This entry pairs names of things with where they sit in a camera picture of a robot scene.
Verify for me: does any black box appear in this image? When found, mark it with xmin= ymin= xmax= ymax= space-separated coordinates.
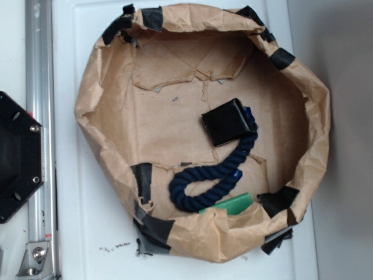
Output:
xmin=202 ymin=98 xmax=256 ymax=146

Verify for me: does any brown paper bag bin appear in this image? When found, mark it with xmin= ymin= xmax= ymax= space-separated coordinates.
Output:
xmin=75 ymin=3 xmax=330 ymax=263

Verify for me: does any green block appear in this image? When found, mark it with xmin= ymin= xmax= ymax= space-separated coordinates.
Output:
xmin=198 ymin=192 xmax=254 ymax=215

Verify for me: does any dark blue rope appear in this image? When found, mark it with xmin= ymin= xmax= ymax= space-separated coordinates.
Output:
xmin=168 ymin=107 xmax=259 ymax=213

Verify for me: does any aluminium frame rail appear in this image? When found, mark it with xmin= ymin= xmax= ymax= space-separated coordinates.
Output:
xmin=25 ymin=1 xmax=61 ymax=279

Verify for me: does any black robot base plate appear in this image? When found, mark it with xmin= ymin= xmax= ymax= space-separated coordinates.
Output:
xmin=1 ymin=92 xmax=44 ymax=224

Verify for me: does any metal corner bracket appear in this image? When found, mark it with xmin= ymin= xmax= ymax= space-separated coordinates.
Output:
xmin=15 ymin=241 xmax=52 ymax=279

